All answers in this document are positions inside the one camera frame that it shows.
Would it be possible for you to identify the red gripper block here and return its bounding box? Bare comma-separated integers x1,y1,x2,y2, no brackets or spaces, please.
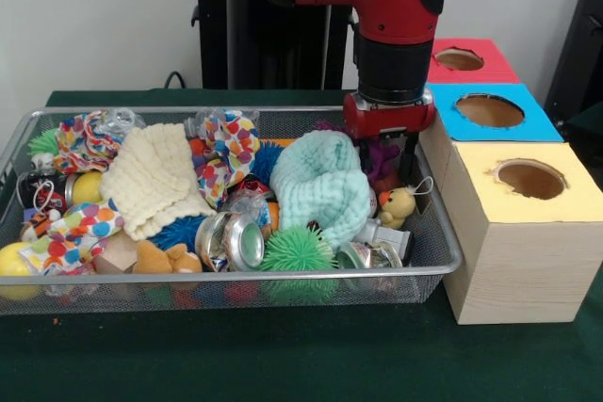
342,88,437,183

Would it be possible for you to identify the yellow duck plush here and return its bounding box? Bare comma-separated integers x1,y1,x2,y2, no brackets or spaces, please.
376,175,434,230

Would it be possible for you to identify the cream knitted cloth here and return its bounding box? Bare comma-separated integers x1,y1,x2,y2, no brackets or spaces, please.
99,122,218,242

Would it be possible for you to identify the wooden box with three holes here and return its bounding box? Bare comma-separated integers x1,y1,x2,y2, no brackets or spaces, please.
417,38,603,326

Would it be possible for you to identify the purple spiky toy creature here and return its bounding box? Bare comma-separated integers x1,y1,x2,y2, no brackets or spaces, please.
315,119,401,186

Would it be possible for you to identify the mint knitted cloth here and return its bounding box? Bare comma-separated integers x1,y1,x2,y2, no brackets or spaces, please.
269,131,373,252

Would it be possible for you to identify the crushed silver drink can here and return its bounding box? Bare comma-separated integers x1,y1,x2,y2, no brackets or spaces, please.
195,211,266,272
336,240,404,271

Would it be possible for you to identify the polka dot cloth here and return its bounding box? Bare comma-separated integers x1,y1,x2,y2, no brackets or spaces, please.
190,109,261,210

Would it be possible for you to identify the dark green tablecloth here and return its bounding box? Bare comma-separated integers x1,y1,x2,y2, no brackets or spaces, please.
562,107,603,144
0,88,603,402

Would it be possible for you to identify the black upright panel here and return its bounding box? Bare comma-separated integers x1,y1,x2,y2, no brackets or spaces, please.
544,0,603,116

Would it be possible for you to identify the brown teddy plush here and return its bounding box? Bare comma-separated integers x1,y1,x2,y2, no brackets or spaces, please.
131,239,204,276

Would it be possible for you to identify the yellow ball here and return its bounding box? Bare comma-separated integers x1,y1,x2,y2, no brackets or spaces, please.
0,241,37,279

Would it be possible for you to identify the shallow wire mesh bin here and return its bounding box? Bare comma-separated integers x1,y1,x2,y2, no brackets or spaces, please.
0,106,464,316

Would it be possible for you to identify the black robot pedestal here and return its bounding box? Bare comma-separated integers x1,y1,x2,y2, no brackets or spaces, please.
181,0,359,91

